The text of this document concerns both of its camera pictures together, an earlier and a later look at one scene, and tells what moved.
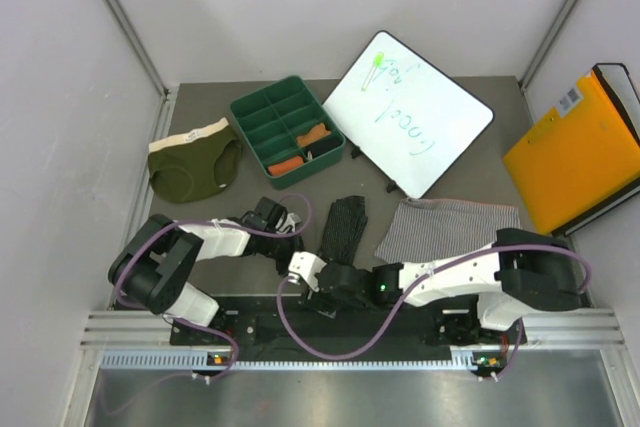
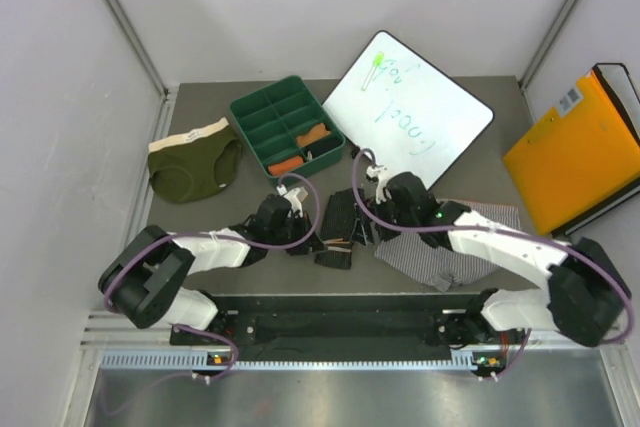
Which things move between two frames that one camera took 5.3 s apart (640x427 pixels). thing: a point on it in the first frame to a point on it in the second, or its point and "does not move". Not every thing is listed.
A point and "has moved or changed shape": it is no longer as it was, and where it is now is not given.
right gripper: [322, 302] to [385, 235]
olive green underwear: [196, 165] does not move
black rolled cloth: [324, 146] does not move
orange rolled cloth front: [285, 166] does not move
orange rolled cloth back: [317, 132] does not move
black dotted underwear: [344, 229] has moved or changed shape
